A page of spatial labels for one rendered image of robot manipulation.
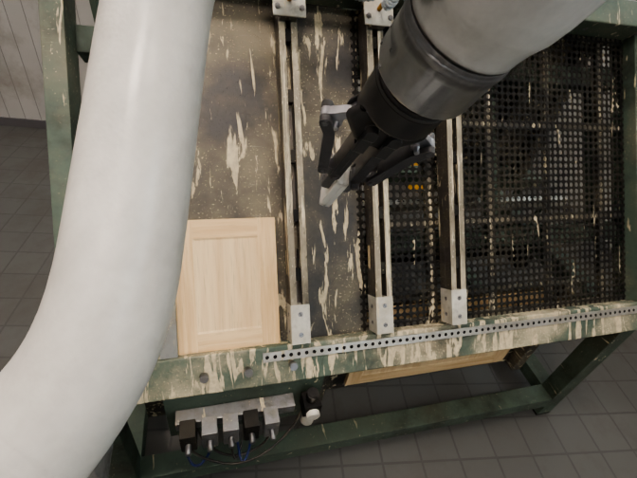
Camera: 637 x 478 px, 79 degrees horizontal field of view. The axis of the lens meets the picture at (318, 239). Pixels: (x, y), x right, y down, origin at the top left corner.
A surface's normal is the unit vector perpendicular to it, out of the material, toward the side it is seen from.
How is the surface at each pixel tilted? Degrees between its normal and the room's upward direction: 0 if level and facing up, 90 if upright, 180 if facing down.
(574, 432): 0
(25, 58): 90
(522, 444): 0
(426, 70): 109
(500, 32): 121
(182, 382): 51
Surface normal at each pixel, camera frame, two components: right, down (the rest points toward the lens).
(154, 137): 0.58, 0.04
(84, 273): -0.03, -0.05
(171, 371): 0.26, 0.03
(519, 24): -0.18, 0.94
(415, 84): -0.55, 0.71
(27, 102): 0.10, 0.65
